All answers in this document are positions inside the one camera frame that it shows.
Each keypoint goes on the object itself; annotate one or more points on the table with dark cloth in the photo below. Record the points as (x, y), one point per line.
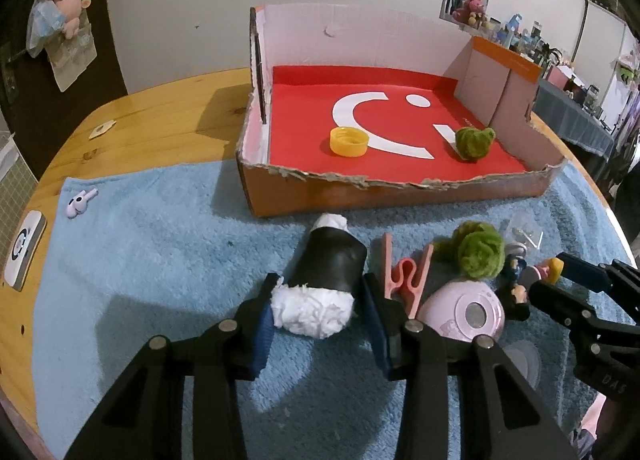
(575, 115)

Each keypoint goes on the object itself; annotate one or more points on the blue towel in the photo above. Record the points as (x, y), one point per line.
(150, 250)

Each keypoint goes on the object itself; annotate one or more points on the row of small figurines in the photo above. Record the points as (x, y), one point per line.
(525, 38)

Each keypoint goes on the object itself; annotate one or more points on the small purple toy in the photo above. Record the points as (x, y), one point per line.
(80, 202)

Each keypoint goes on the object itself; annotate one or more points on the clear bag of plush toys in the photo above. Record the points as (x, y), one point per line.
(62, 15)

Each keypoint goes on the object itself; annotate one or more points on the clear plastic lid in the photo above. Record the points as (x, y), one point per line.
(522, 365)

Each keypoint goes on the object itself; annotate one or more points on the large green yarn ball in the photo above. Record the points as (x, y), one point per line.
(480, 252)

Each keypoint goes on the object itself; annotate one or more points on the pink plush toy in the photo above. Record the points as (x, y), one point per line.
(471, 8)

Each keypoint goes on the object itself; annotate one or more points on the yellow bottle cap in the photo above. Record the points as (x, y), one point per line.
(349, 143)

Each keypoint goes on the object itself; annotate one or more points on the pink round device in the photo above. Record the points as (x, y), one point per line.
(450, 310)

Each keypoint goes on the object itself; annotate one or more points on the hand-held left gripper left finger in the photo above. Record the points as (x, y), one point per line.
(262, 335)

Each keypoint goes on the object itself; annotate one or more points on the cardboard box with red liner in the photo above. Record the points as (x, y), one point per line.
(300, 195)

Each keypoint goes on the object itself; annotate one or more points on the small paper tag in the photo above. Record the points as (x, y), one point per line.
(101, 130)

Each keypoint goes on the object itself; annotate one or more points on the pink plastic clip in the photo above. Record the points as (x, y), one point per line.
(400, 285)

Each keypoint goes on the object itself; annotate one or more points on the black roll with white paper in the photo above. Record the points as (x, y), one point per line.
(330, 260)

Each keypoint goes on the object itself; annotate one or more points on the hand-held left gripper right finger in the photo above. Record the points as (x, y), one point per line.
(380, 340)

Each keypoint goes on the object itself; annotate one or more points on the white rectangular device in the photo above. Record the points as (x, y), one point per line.
(22, 250)

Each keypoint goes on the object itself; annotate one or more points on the dark-haired figurine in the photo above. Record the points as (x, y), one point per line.
(520, 302)

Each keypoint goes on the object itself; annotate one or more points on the small green yarn ball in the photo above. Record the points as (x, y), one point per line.
(472, 144)

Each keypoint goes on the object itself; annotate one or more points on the small clear plastic packet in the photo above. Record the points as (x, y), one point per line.
(525, 235)

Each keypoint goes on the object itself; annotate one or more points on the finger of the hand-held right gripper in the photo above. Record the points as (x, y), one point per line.
(580, 270)
(560, 305)

